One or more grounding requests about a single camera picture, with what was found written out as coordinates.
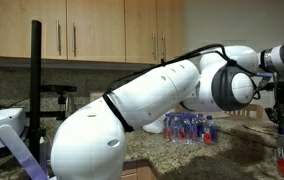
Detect white plastic bag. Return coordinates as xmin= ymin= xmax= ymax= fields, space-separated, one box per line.
xmin=143 ymin=115 xmax=165 ymax=134

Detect shrink-wrapped Fiji bottle pack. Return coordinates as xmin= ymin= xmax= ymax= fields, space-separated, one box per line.
xmin=163 ymin=112 xmax=204 ymax=144

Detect wooden chair left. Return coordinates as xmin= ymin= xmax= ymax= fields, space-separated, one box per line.
xmin=227 ymin=104 xmax=264 ymax=121

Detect wooden wall cabinets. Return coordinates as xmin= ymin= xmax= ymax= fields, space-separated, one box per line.
xmin=0 ymin=0 xmax=184 ymax=64

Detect black camera stand pole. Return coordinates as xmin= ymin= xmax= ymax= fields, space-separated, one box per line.
xmin=29 ymin=20 xmax=43 ymax=162

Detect black stereo camera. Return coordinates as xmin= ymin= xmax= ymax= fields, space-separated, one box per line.
xmin=40 ymin=85 xmax=77 ymax=93

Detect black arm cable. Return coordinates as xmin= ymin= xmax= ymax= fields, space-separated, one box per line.
xmin=101 ymin=43 xmax=284 ymax=133

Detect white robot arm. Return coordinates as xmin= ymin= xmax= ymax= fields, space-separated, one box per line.
xmin=50 ymin=44 xmax=284 ymax=180

